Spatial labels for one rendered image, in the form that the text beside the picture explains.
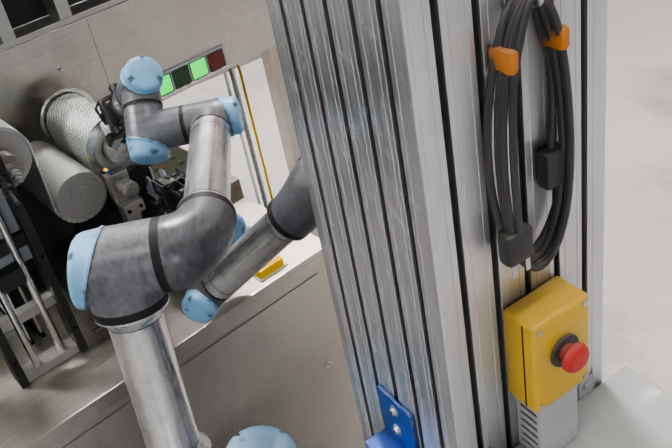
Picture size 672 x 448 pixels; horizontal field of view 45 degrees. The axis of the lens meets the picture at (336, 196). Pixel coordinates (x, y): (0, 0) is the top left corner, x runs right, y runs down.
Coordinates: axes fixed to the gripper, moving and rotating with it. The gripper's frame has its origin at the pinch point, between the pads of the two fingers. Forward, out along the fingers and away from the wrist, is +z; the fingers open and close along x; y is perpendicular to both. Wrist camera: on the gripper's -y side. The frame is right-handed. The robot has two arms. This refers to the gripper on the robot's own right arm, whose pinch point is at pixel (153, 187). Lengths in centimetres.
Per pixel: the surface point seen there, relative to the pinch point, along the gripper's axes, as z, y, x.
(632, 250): -32, -109, -163
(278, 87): 46, -17, -71
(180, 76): 29.3, 9.7, -29.6
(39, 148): 17.0, 14.4, 17.3
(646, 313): -54, -109, -136
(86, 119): 4.0, 21.8, 8.3
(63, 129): 11.8, 18.5, 11.8
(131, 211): -9.9, 3.1, 10.8
